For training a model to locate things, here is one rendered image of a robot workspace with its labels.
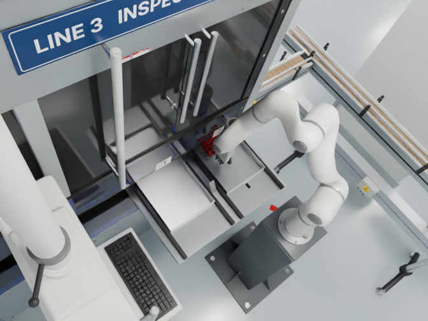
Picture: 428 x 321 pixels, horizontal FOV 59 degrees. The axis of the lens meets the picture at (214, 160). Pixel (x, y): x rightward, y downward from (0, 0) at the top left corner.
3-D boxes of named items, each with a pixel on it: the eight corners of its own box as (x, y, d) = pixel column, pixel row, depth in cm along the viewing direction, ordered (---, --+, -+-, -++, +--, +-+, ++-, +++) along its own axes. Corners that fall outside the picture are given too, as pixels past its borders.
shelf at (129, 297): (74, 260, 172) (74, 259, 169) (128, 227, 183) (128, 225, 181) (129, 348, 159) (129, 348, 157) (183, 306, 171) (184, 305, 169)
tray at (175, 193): (129, 177, 184) (129, 174, 181) (173, 152, 195) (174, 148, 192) (170, 232, 175) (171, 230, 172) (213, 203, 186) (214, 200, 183)
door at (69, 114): (69, 192, 141) (34, 94, 90) (171, 135, 161) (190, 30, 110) (70, 193, 141) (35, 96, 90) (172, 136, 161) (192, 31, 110)
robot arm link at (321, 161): (311, 212, 165) (328, 186, 172) (337, 221, 157) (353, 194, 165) (291, 120, 134) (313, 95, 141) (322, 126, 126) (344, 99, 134)
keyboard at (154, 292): (103, 248, 174) (103, 246, 172) (130, 232, 179) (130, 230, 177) (150, 325, 162) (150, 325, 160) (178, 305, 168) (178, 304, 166)
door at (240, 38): (172, 135, 161) (191, 29, 110) (247, 94, 179) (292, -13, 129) (173, 136, 161) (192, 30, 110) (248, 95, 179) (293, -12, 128)
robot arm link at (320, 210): (327, 212, 177) (353, 192, 156) (307, 242, 168) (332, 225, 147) (306, 196, 179) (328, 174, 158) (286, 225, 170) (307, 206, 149)
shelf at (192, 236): (120, 183, 184) (120, 182, 182) (229, 121, 214) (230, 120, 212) (178, 265, 171) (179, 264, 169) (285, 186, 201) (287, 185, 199)
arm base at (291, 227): (320, 230, 192) (337, 218, 176) (295, 252, 184) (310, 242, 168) (295, 202, 197) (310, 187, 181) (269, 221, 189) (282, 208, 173)
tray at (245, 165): (185, 144, 199) (186, 141, 196) (223, 123, 210) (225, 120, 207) (225, 195, 190) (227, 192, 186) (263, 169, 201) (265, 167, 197)
